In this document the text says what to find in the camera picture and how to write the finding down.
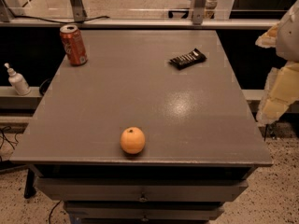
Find black rxbar chocolate wrapper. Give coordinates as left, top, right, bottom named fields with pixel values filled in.
left=169, top=49, right=206, bottom=70

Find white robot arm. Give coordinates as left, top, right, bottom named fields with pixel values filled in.
left=255, top=1, right=299, bottom=125

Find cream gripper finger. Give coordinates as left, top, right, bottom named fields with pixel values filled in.
left=255, top=24, right=278, bottom=49
left=256, top=62, right=299, bottom=125

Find left metal bracket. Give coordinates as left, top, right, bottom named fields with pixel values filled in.
left=69, top=0, right=87, bottom=22

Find grey drawer cabinet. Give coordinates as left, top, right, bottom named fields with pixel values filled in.
left=12, top=30, right=272, bottom=224

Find orange fruit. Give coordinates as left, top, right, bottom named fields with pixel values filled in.
left=120, top=127, right=146, bottom=154

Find red soda can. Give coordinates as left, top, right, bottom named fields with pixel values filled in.
left=60, top=24, right=88, bottom=65

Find black cables on floor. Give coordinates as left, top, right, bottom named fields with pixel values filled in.
left=0, top=125, right=24, bottom=162

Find metal bracket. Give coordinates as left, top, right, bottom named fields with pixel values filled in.
left=69, top=0, right=87, bottom=22
left=192, top=0, right=206, bottom=25

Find right metal bracket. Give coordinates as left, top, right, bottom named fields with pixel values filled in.
left=192, top=0, right=206, bottom=25

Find white pump bottle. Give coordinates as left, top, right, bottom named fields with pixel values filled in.
left=4, top=63, right=31, bottom=96

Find top drawer front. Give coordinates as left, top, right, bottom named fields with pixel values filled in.
left=36, top=178, right=248, bottom=203

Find black cable on ledge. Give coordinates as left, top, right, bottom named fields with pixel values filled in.
left=8, top=7, right=110, bottom=25

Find drawer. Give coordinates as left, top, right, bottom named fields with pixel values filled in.
left=64, top=202, right=223, bottom=221
left=36, top=178, right=248, bottom=203

